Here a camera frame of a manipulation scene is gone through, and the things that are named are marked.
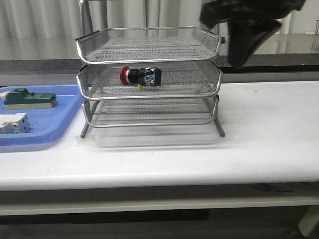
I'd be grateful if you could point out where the silver mesh tray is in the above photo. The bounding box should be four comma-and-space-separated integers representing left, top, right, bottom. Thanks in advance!
82, 97, 218, 128
76, 26, 222, 65
76, 60, 222, 100

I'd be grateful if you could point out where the dark stone counter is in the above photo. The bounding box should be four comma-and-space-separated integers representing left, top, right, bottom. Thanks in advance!
0, 34, 319, 73

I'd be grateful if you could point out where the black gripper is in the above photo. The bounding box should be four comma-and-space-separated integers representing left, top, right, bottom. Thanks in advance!
199, 0, 306, 69

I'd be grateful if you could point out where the blue plastic tray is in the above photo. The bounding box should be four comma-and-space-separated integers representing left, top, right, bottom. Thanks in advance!
0, 84, 84, 147

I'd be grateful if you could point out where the green terminal block component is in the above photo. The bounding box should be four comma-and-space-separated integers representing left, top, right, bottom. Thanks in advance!
3, 88, 57, 110

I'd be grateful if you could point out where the red emergency stop button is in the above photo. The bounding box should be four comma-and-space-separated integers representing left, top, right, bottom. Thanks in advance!
120, 66, 162, 87

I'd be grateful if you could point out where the silver metal rack frame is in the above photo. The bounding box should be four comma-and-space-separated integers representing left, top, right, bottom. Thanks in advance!
79, 0, 225, 137

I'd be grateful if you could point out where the white circuit breaker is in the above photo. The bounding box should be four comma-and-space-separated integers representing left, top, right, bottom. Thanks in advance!
0, 113, 30, 134

